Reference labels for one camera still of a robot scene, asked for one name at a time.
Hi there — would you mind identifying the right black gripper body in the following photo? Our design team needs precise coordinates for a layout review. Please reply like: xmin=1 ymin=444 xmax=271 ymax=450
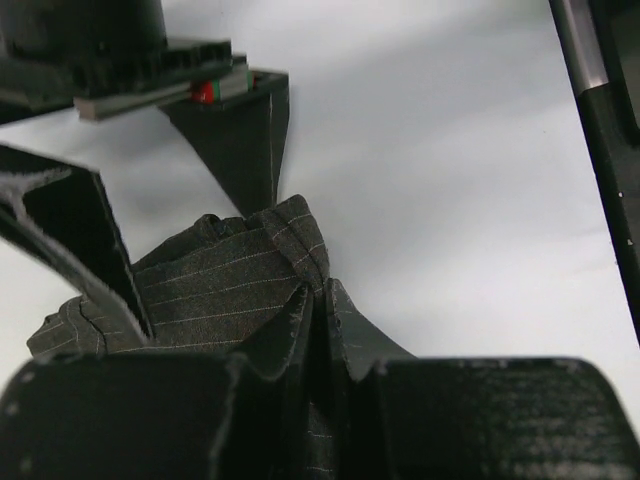
xmin=1 ymin=1 xmax=248 ymax=124

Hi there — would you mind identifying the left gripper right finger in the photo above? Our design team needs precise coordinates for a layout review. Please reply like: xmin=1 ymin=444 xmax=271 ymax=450
xmin=326 ymin=279 xmax=639 ymax=479

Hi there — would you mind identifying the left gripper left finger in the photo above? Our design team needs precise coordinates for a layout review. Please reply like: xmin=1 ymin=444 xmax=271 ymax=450
xmin=1 ymin=287 xmax=313 ymax=479

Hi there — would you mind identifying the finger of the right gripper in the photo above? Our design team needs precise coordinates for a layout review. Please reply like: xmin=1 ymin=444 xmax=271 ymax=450
xmin=160 ymin=69 xmax=290 ymax=217
xmin=1 ymin=145 xmax=154 ymax=343

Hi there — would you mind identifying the dark striped long sleeve shirt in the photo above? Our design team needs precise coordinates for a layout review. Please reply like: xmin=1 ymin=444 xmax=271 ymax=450
xmin=27 ymin=195 xmax=336 ymax=479

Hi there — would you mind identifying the right aluminium corner post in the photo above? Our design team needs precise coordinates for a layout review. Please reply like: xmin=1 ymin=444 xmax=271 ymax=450
xmin=549 ymin=1 xmax=639 ymax=330

